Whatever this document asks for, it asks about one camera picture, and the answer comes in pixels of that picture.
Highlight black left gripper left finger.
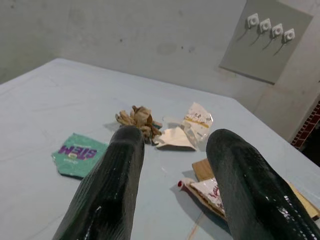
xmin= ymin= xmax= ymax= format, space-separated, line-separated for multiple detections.
xmin=51 ymin=125 xmax=146 ymax=240

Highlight white wall hook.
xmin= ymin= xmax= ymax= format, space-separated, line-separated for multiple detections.
xmin=259 ymin=17 xmax=272 ymax=34
xmin=246 ymin=13 xmax=260 ymax=28
xmin=271 ymin=23 xmax=284 ymax=39
xmin=282 ymin=28 xmax=296 ymax=44

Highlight teal STEM snack wrapper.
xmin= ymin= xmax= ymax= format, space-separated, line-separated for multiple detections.
xmin=51 ymin=132 xmax=109 ymax=179

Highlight red and white torn wrapper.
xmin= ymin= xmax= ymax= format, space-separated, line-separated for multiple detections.
xmin=176 ymin=177 xmax=227 ymax=218

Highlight grey wall panel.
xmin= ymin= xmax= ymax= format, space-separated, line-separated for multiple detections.
xmin=218 ymin=0 xmax=314 ymax=85

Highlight brown cardboard piece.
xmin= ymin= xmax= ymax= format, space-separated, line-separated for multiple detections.
xmin=191 ymin=158 xmax=320 ymax=219

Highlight red brick column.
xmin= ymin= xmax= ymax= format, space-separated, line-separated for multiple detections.
xmin=291 ymin=100 xmax=320 ymax=151

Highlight white and yellow torn wrapper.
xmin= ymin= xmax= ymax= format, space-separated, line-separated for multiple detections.
xmin=180 ymin=101 xmax=215 ymax=144

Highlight silver foil torn wrapper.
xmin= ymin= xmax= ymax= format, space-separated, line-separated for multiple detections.
xmin=156 ymin=126 xmax=197 ymax=152

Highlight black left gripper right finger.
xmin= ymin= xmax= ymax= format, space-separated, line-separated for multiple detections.
xmin=205 ymin=128 xmax=320 ymax=240

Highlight crumpled brown paper wad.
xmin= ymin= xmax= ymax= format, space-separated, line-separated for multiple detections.
xmin=115 ymin=105 xmax=163 ymax=145

